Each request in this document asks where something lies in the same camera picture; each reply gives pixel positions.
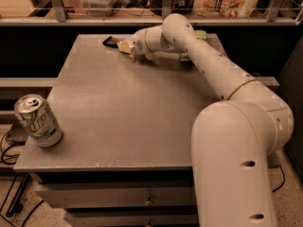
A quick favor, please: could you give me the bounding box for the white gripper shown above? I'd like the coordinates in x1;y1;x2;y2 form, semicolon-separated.
117;28;151;55

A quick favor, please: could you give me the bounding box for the black rxbar chocolate bar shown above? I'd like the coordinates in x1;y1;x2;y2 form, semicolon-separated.
102;36;121;48

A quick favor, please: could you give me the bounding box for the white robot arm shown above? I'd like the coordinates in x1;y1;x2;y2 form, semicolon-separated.
117;13;294;227

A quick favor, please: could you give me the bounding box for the green 7up can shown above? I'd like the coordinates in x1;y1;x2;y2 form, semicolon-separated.
14;94;63;148

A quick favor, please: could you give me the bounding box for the green chip bag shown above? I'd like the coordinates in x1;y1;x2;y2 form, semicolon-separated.
179;29;208;62

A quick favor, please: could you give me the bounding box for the grey drawer cabinet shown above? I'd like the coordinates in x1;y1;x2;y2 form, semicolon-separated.
13;33;280;227

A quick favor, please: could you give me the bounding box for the colourful snack bag on shelf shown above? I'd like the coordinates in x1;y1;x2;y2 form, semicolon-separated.
198;0;258;18

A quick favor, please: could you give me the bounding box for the upper grey drawer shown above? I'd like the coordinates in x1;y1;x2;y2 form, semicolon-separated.
36;181;196;209

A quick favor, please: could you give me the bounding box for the grey drawer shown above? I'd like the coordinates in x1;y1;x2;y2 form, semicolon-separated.
36;181;196;209
63;206;199;227

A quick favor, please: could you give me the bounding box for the lower grey drawer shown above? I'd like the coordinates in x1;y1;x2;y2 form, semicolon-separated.
63;206;199;227

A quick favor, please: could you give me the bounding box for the metal shelf rail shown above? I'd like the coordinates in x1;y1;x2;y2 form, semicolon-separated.
0;0;303;26

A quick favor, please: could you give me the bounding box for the black floor cable right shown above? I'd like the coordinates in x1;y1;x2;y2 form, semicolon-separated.
272;166;287;194

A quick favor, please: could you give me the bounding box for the black cables left floor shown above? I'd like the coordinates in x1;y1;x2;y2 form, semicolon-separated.
0;123;45;227

